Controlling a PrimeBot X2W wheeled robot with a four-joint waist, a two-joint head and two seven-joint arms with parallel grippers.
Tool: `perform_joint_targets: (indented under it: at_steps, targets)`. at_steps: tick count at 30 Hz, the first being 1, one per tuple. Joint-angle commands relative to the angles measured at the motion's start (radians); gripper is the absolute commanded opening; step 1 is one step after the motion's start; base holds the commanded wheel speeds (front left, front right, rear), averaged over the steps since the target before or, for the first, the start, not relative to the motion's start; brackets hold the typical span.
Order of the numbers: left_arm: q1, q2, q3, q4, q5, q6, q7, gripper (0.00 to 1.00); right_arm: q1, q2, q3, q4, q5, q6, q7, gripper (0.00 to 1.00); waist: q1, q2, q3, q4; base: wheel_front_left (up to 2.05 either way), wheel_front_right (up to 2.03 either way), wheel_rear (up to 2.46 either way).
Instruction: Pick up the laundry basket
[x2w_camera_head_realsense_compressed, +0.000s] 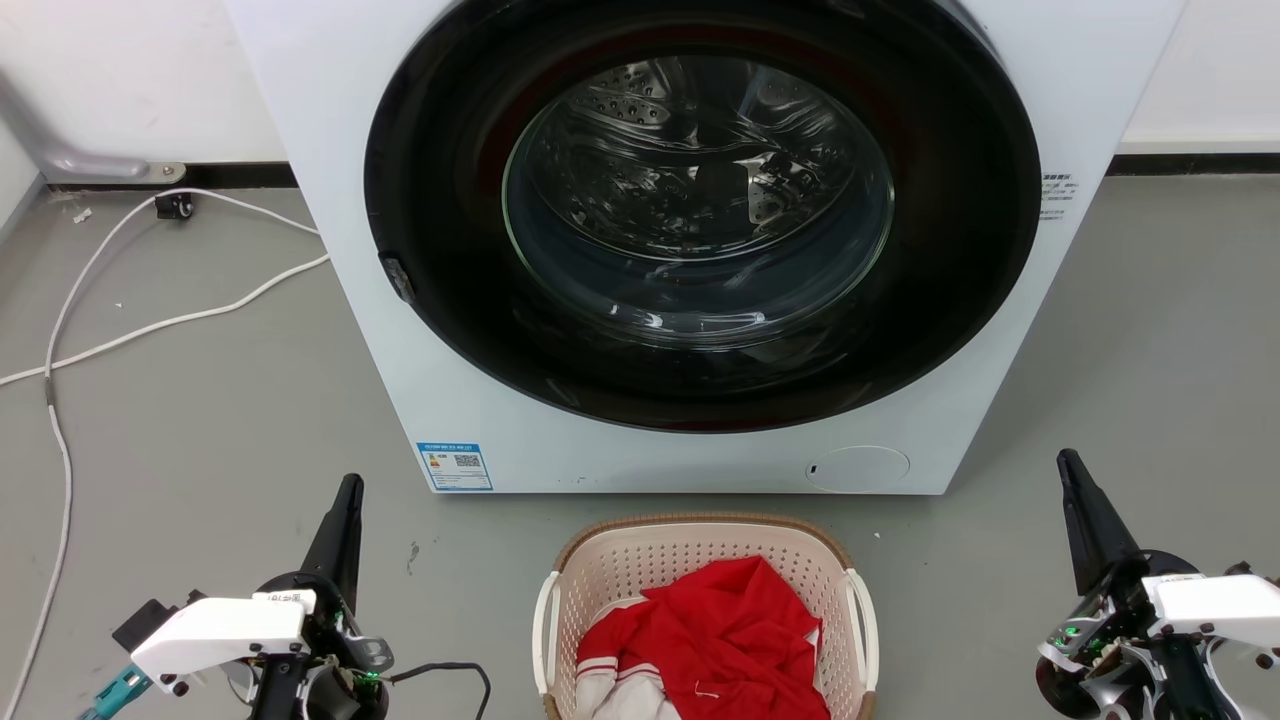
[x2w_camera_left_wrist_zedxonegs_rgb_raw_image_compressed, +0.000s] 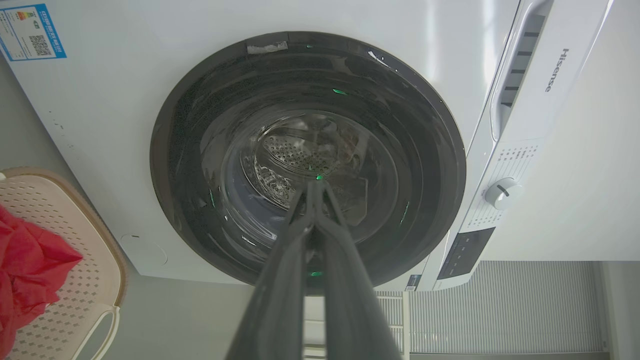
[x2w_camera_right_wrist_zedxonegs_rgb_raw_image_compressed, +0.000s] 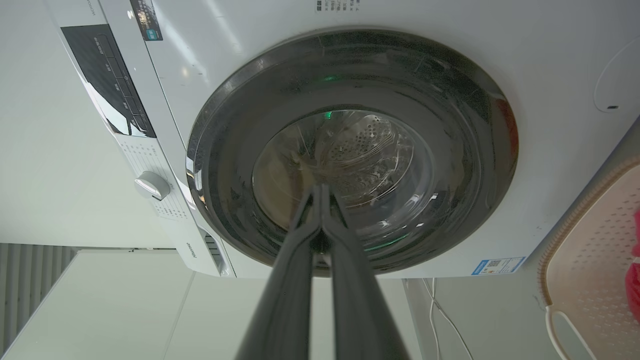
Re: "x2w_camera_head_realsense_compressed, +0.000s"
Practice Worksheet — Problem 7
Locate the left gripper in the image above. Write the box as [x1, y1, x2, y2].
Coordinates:
[248, 473, 395, 720]

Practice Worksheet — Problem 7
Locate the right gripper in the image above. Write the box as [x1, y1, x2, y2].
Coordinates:
[1034, 449, 1246, 720]

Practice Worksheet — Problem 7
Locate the beige plastic laundry basket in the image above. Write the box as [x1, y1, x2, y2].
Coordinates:
[531, 512, 882, 720]

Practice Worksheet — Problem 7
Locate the blue energy label sticker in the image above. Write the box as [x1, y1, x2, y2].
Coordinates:
[416, 441, 495, 493]

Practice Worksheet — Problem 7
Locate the round white filter cover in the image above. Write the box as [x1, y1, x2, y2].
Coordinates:
[805, 445, 912, 494]

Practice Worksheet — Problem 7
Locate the round black glass washer door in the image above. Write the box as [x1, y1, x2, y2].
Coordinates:
[363, 0, 1043, 435]

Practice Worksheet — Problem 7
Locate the white garment with red stripes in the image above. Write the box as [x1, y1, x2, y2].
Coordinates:
[575, 598, 683, 720]

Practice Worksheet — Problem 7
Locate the small printed text label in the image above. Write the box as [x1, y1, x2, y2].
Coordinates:
[1037, 171, 1080, 224]

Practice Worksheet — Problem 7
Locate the white front-load washing machine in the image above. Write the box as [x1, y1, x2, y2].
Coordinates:
[225, 0, 1187, 497]

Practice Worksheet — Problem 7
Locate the grey floor pipe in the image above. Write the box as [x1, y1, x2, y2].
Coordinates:
[0, 68, 188, 187]

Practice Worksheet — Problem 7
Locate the thin black left gripper cable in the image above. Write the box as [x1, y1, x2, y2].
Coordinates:
[384, 660, 494, 720]

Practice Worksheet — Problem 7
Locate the long white floor cable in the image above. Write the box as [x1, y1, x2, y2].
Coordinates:
[0, 187, 323, 719]

